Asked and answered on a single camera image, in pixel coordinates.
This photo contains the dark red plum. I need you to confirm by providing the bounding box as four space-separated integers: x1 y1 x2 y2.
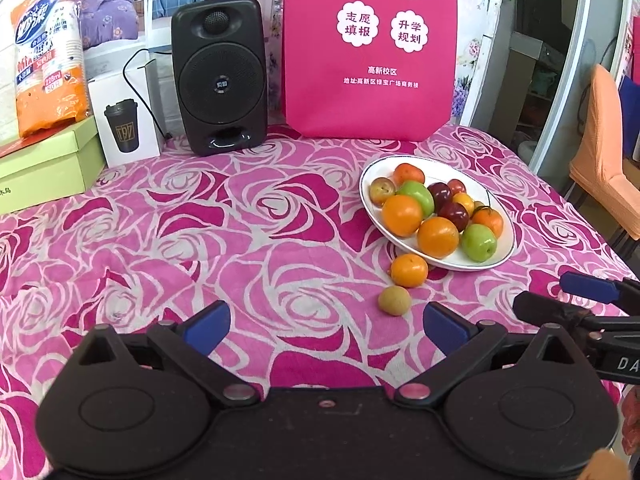
438 200 470 233
427 182 452 214

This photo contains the white round plate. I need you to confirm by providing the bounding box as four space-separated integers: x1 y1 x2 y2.
359 155 516 272

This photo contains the small orange in plate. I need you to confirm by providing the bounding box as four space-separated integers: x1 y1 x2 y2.
416 217 460 259

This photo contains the white coffee cup box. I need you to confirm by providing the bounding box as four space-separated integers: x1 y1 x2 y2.
88 60 168 168

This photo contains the black portable speaker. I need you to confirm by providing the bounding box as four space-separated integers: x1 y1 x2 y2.
171 0 268 156

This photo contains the orange tangerine with stem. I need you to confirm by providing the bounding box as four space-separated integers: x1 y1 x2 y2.
471 196 504 238

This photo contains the large orange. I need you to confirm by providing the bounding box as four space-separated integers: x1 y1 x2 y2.
381 195 423 238

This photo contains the green apple in plate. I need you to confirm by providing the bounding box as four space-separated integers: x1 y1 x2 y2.
460 223 498 262

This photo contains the orange mandarin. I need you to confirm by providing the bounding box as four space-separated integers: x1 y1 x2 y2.
392 162 425 188

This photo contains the magenta non-woven tote bag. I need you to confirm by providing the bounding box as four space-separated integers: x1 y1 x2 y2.
283 0 458 141

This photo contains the large green apple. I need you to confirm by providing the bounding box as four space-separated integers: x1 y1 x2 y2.
396 180 435 219

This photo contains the orange white tissue pack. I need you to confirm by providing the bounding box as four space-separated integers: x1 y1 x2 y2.
11 0 90 139

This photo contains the yellow green small fruit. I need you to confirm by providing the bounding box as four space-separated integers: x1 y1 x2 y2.
378 285 412 316

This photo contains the orange covered chair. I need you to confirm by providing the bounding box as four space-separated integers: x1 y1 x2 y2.
570 64 639 242

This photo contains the black speaker cable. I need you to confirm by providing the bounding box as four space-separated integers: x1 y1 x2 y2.
121 48 174 141

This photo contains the yellow orange small citrus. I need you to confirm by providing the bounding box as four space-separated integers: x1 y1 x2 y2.
451 193 475 218

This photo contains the red tomato-like fruit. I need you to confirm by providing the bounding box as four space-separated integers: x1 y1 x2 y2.
447 179 466 196

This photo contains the light green cardboard box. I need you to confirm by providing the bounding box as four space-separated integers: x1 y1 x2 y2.
0 117 105 214

